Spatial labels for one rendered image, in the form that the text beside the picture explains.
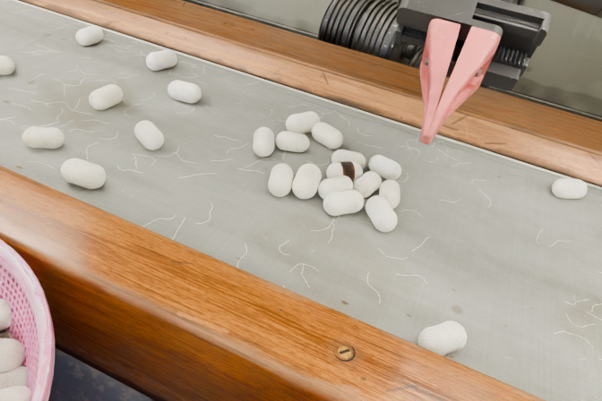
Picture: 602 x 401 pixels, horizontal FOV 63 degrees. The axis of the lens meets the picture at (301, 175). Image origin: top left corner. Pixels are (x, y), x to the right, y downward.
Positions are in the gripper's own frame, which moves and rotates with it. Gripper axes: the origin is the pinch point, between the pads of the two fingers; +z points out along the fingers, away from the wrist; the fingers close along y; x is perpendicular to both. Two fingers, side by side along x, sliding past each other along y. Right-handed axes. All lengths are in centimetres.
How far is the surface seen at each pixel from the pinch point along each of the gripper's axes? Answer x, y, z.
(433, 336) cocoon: -1.0, 4.3, 13.0
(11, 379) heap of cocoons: -6.2, -15.9, 23.8
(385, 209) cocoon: 5.3, -1.1, 5.1
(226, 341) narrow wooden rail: -5.5, -6.1, 17.6
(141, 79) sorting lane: 13.5, -31.4, -1.5
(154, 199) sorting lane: 3.0, -18.0, 11.2
